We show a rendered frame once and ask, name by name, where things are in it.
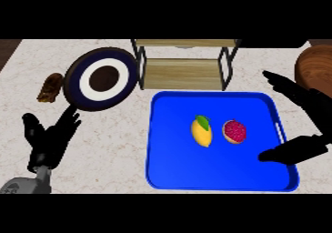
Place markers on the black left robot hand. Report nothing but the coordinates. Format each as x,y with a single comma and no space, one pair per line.
50,140

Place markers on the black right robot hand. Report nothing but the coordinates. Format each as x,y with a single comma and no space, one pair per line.
307,103

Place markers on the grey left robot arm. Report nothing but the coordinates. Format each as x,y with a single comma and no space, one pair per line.
28,182

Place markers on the blue plastic tray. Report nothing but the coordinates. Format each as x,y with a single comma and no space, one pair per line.
218,142

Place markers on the yellow lemon with green leaf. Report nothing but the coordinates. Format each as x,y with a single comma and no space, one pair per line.
201,131

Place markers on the round brown wooden bowl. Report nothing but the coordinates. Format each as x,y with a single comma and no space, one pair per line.
317,71

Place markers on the brown bread piece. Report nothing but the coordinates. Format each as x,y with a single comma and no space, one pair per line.
50,88

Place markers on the halved red pomegranate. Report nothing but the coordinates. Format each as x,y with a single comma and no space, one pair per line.
233,131

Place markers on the dark appliance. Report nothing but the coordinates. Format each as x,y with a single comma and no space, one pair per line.
273,43

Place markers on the dark blue and white plate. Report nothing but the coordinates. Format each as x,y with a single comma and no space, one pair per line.
100,79

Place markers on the wooden tiered shelf black frame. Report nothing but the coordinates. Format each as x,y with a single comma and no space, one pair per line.
184,65

